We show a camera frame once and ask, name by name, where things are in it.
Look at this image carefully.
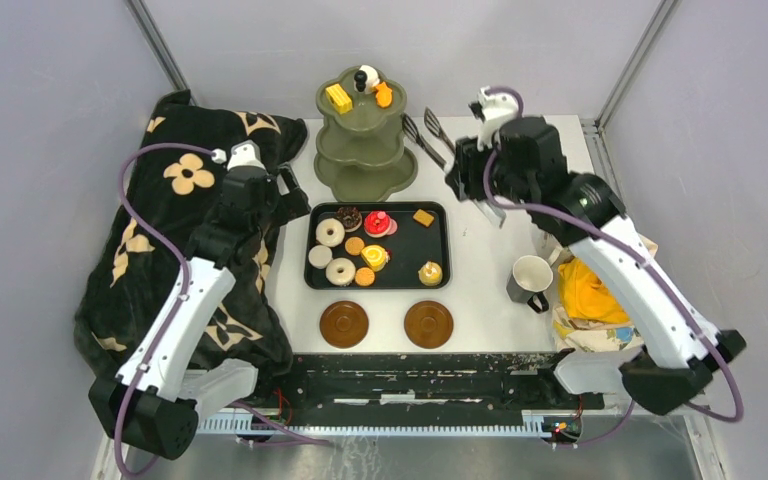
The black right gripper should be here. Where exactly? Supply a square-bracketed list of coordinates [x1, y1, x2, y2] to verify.
[446, 128, 536, 209]

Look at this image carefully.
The white glazed donut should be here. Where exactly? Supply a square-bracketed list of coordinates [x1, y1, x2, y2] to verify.
[325, 258, 357, 287]
[315, 218, 345, 248]

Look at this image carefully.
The steel tongs white handle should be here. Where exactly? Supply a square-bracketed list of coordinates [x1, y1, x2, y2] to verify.
[400, 107, 509, 229]

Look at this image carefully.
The yellow layered cake slice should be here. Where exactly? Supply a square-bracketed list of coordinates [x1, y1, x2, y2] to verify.
[324, 83, 353, 115]

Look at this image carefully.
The orange fish-shaped pastry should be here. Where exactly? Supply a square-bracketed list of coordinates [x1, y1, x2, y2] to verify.
[373, 81, 393, 109]

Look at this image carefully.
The white cake block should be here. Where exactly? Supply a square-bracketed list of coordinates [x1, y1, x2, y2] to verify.
[354, 65, 381, 94]

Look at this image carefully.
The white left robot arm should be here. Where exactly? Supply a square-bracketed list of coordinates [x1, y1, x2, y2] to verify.
[89, 141, 311, 465]

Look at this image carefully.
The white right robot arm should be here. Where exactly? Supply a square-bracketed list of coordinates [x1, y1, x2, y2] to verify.
[446, 86, 746, 423]

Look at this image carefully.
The chocolate sprinkle donut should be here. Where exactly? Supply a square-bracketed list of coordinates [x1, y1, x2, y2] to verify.
[335, 206, 363, 233]

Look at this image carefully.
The white round cake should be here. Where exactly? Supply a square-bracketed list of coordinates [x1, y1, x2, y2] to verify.
[307, 245, 333, 269]

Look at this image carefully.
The round tan biscuit upper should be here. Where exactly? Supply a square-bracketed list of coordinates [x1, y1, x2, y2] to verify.
[344, 236, 366, 256]

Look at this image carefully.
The round tan biscuit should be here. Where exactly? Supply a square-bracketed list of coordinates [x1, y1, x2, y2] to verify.
[344, 236, 366, 256]
[354, 267, 376, 287]

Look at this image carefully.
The green three-tier serving stand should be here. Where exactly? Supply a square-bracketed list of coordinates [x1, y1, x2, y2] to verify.
[314, 65, 418, 203]

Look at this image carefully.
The red glazed donut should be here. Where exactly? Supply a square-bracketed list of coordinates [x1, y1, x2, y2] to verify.
[363, 210, 398, 238]

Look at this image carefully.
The black rectangular tray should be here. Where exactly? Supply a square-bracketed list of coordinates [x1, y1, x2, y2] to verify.
[303, 201, 452, 290]

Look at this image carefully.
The yellow swirl roll cake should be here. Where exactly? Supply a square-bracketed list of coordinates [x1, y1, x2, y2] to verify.
[360, 245, 390, 272]

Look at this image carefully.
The round tan biscuit lower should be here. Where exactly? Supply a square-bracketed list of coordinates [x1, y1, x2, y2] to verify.
[354, 267, 376, 287]

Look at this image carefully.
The rectangular tan cracker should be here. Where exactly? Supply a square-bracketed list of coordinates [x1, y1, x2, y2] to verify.
[413, 209, 435, 228]

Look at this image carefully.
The grey mug white inside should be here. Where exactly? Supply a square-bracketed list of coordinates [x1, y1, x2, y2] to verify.
[506, 255, 554, 314]

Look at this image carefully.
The black floral plush blanket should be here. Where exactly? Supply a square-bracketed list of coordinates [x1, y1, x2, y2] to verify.
[73, 90, 308, 378]

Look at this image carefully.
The brown wooden coaster left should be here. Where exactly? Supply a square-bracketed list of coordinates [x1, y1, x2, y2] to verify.
[319, 301, 369, 349]

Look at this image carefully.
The brown wooden coaster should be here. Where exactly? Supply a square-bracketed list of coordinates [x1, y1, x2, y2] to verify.
[404, 300, 454, 349]
[319, 301, 369, 349]

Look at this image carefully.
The yellow cream cupcake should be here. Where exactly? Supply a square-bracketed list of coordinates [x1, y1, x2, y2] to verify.
[418, 261, 443, 287]

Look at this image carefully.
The patterned white yellow cloth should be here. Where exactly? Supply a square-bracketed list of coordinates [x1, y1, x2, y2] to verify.
[538, 233, 643, 352]

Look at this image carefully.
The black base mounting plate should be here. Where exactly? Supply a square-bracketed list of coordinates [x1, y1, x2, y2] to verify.
[250, 352, 605, 411]

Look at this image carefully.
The brown wooden coaster right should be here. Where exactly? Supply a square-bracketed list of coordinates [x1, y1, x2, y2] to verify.
[404, 300, 454, 349]

